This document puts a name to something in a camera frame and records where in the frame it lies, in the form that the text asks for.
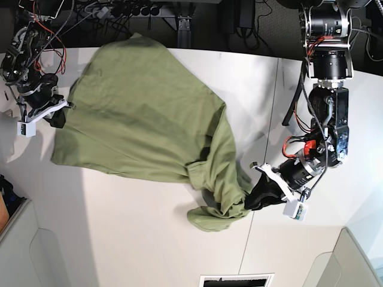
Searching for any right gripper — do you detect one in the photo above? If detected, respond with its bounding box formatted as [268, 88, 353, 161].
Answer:
[17, 74, 74, 129]

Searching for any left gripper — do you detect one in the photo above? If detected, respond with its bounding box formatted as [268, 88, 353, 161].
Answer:
[245, 157, 328, 211]

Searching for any green t-shirt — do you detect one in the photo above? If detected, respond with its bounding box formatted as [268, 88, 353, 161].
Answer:
[51, 34, 251, 232]

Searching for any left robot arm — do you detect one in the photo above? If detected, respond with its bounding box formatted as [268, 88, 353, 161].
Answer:
[245, 1, 366, 220]

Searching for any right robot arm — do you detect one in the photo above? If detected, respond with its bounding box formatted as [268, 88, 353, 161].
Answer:
[1, 1, 73, 136]

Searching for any white power strip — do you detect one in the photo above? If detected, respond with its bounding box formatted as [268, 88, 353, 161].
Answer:
[84, 7, 111, 19]

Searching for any black power adapter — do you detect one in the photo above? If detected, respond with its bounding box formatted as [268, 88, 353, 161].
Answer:
[238, 0, 256, 38]

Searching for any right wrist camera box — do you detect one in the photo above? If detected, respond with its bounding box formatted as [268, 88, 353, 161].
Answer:
[17, 121, 37, 138]

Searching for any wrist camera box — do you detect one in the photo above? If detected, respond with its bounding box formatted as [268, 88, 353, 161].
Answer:
[283, 200, 308, 221]
[17, 121, 37, 138]

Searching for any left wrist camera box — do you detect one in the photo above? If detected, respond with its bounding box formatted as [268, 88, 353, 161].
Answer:
[283, 200, 308, 221]

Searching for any white vent frame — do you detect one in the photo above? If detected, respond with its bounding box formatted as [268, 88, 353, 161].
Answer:
[199, 273, 275, 287]

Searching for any aluminium table leg post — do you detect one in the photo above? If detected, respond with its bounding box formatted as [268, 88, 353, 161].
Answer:
[177, 17, 192, 49]

